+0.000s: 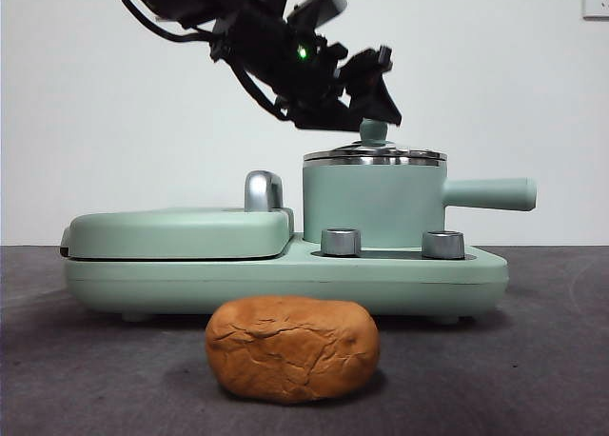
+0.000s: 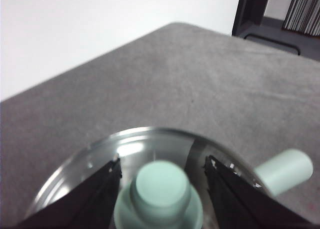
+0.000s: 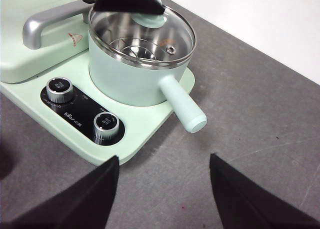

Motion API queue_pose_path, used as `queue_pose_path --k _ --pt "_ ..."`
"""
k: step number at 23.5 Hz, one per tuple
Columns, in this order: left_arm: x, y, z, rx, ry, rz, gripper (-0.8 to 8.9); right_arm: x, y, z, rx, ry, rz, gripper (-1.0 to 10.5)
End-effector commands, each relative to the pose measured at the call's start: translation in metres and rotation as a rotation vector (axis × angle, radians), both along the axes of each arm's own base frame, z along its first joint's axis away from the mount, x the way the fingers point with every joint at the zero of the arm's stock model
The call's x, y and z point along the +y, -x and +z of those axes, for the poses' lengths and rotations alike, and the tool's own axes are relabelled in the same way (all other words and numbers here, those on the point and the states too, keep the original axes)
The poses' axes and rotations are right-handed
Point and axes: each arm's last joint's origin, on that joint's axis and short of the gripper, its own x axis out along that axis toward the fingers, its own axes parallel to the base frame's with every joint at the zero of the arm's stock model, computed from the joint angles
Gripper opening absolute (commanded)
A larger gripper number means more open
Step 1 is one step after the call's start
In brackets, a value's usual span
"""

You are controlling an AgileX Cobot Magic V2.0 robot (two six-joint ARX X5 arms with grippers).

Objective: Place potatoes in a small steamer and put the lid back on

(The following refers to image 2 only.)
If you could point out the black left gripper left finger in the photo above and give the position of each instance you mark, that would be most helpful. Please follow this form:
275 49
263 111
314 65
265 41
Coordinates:
95 189

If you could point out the glass lid with green knob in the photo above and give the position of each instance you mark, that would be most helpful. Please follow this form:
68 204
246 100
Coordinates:
160 184

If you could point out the black furniture frame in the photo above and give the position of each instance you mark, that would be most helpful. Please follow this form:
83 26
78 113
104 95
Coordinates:
250 11

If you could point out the striped slatted panel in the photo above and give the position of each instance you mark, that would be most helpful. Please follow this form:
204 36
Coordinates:
303 9

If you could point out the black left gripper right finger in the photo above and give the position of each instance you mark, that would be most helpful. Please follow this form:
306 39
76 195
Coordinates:
232 201

